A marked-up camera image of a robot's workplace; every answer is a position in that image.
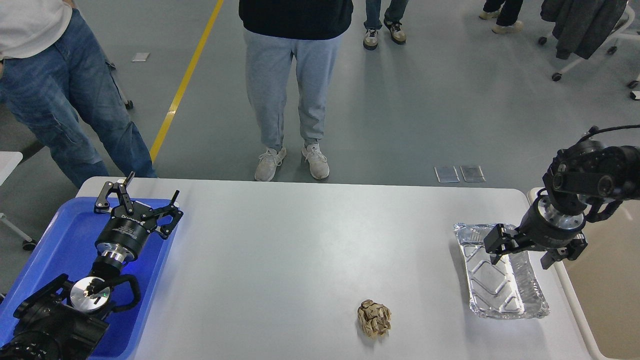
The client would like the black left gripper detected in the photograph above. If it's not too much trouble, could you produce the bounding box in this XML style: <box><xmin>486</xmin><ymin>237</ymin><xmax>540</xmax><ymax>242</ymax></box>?
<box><xmin>93</xmin><ymin>171</ymin><xmax>184</xmax><ymax>261</ymax></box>

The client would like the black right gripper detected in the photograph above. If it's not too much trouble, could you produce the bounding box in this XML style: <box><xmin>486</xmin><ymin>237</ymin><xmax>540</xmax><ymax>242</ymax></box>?
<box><xmin>483</xmin><ymin>196</ymin><xmax>588</xmax><ymax>270</ymax></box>

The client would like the aluminium foil tray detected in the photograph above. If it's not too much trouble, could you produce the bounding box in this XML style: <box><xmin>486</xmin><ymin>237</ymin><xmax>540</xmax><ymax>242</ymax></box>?
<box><xmin>452</xmin><ymin>222</ymin><xmax>550</xmax><ymax>320</ymax></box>

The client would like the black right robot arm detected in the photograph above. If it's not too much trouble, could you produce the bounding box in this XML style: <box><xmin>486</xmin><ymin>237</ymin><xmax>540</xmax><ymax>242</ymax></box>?
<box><xmin>484</xmin><ymin>126</ymin><xmax>640</xmax><ymax>269</ymax></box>

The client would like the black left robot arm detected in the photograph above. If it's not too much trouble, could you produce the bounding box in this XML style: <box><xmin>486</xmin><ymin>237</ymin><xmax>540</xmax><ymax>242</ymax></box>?
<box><xmin>1</xmin><ymin>175</ymin><xmax>183</xmax><ymax>360</ymax></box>

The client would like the beige plastic bin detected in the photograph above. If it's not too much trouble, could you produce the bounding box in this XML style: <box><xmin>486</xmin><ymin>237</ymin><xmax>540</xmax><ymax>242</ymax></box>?
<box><xmin>527</xmin><ymin>187</ymin><xmax>640</xmax><ymax>360</ymax></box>

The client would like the blue plastic tray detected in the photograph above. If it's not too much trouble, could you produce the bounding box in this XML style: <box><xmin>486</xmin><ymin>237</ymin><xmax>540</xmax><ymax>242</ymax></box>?
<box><xmin>0</xmin><ymin>197</ymin><xmax>174</xmax><ymax>360</ymax></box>

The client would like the right metal floor plate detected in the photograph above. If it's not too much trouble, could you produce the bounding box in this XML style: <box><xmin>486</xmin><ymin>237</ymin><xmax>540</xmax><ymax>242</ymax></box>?
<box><xmin>459</xmin><ymin>165</ymin><xmax>486</xmax><ymax>183</ymax></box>

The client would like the metal floor plate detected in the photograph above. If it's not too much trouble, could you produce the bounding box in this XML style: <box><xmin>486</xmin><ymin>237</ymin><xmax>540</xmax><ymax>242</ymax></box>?
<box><xmin>459</xmin><ymin>165</ymin><xmax>486</xmax><ymax>183</ymax></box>
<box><xmin>434</xmin><ymin>166</ymin><xmax>460</xmax><ymax>183</ymax></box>

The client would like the left metal floor plate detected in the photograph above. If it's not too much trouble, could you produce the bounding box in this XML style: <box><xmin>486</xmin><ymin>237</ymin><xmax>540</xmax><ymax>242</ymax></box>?
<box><xmin>434</xmin><ymin>166</ymin><xmax>460</xmax><ymax>183</ymax></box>

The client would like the white side table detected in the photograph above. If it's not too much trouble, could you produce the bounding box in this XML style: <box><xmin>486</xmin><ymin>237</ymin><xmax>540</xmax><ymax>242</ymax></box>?
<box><xmin>0</xmin><ymin>151</ymin><xmax>38</xmax><ymax>251</ymax></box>

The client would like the small white floor plate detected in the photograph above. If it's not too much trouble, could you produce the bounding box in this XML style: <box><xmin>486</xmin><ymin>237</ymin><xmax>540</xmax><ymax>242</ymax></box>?
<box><xmin>131</xmin><ymin>52</ymin><xmax>150</xmax><ymax>63</ymax></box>

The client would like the person in blue jeans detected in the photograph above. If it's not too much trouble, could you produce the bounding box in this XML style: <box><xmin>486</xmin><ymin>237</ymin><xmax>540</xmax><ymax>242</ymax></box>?
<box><xmin>0</xmin><ymin>0</ymin><xmax>157</xmax><ymax>187</ymax></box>

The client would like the crumpled brown paper ball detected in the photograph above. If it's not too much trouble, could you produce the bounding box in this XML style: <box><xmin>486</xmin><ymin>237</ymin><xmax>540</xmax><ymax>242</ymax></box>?
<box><xmin>357</xmin><ymin>300</ymin><xmax>392</xmax><ymax>339</ymax></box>

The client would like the chair with dark jacket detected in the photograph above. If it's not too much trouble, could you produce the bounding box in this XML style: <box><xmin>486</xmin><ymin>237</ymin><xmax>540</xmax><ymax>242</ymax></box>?
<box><xmin>537</xmin><ymin>0</ymin><xmax>639</xmax><ymax>82</ymax></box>

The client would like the person in grey sweatpants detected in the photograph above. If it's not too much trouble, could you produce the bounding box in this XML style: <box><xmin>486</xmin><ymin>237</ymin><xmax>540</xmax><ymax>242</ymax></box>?
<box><xmin>238</xmin><ymin>0</ymin><xmax>354</xmax><ymax>182</ymax></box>

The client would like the person with beige shoes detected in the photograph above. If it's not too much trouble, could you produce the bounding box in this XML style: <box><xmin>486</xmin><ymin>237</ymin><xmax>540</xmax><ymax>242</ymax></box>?
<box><xmin>478</xmin><ymin>0</ymin><xmax>524</xmax><ymax>34</ymax></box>

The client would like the person in jeans and sneakers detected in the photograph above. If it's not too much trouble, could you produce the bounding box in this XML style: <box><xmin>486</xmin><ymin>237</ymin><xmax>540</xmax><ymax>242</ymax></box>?
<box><xmin>362</xmin><ymin>0</ymin><xmax>409</xmax><ymax>51</ymax></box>

